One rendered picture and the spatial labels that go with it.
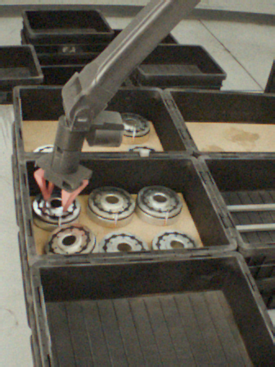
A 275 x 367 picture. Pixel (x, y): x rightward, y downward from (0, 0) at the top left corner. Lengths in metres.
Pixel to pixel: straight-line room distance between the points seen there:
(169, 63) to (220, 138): 1.15
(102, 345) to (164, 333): 0.12
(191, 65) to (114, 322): 1.84
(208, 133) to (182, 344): 0.72
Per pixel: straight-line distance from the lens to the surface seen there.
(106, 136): 1.10
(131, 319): 1.06
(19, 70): 2.46
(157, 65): 2.64
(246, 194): 1.41
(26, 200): 1.11
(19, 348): 1.15
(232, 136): 1.60
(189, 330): 1.07
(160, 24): 0.97
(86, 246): 1.09
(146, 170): 1.27
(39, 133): 1.46
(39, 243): 1.16
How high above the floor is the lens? 1.66
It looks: 38 degrees down
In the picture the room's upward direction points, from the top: 12 degrees clockwise
